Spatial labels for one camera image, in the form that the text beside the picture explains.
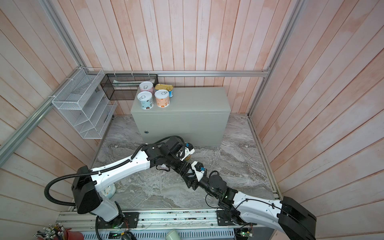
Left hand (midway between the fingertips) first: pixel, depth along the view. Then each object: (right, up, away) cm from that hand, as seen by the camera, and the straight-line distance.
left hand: (187, 173), depth 73 cm
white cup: (-6, -24, -10) cm, 26 cm away
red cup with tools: (-50, -17, -17) cm, 56 cm away
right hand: (-1, +2, +3) cm, 3 cm away
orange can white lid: (0, +9, -5) cm, 10 cm away
